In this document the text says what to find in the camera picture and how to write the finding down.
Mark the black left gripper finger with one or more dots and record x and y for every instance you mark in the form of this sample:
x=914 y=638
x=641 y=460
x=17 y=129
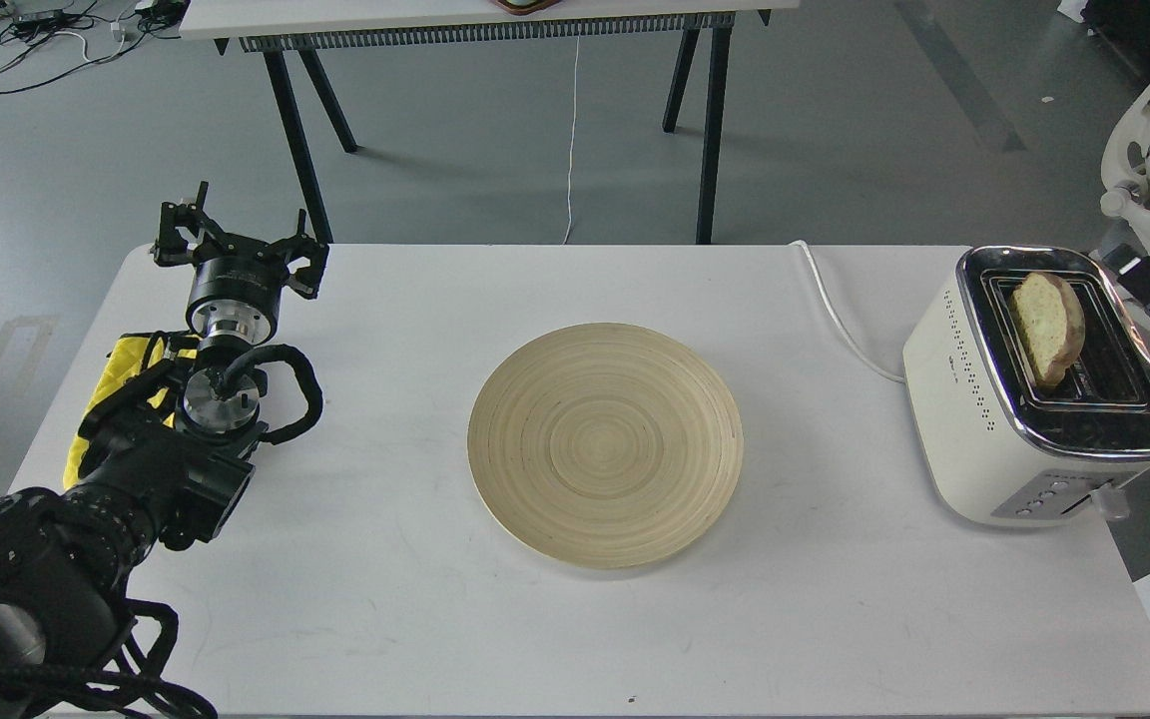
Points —
x=299 y=260
x=187 y=236

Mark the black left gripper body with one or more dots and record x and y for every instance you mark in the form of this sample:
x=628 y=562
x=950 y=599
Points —
x=238 y=286

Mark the slice of bread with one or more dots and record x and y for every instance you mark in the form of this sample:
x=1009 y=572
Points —
x=1051 y=325

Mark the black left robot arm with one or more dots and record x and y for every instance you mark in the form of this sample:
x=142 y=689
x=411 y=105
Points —
x=166 y=459

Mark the white chrome toaster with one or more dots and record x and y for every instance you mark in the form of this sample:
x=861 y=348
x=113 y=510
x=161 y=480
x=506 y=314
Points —
x=1001 y=449

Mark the yellow cloth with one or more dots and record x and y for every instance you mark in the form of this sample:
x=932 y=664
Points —
x=132 y=355

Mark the white background table black legs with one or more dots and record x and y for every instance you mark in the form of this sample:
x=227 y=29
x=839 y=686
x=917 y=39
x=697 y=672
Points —
x=273 y=29

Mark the round wooden plate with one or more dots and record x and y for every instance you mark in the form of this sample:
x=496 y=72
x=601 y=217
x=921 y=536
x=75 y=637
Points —
x=607 y=446

